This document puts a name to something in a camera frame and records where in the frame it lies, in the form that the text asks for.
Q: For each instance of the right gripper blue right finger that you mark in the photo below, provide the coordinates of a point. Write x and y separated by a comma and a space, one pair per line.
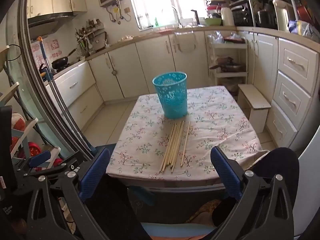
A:
229, 171

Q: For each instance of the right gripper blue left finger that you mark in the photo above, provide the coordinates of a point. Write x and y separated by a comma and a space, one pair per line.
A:
94, 173

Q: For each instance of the kitchen faucet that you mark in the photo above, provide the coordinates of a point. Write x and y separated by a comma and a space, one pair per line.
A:
177, 17

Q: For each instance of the floral tablecloth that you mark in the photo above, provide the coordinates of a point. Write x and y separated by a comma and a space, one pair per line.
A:
215, 120

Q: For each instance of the small white wooden stool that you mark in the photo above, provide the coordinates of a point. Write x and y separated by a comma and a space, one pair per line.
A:
249, 97

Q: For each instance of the teal perforated plastic basket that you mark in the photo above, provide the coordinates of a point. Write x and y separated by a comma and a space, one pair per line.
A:
171, 88

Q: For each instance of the pan on rack shelf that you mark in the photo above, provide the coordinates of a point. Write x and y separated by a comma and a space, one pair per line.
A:
227, 65

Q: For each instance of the white storage rack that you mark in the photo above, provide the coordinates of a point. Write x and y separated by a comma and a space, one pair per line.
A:
226, 44

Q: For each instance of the black frying pan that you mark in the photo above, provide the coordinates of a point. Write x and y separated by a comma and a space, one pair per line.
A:
62, 62

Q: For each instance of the green bowl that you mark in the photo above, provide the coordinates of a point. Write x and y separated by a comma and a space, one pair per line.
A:
213, 21

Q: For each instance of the range hood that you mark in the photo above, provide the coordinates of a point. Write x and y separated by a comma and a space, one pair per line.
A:
45, 25

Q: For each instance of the black toaster oven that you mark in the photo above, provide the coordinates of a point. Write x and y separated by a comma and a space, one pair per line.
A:
242, 17

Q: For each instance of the white thermos jug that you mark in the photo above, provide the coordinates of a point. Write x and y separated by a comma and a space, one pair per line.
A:
227, 17

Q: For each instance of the white electric kettle pot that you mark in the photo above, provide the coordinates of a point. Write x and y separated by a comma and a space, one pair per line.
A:
284, 14

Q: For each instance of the mop with blue handle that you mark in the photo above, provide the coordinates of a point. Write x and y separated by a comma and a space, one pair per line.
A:
89, 150

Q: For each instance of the wall utensil rack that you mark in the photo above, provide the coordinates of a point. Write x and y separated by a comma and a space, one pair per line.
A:
92, 38

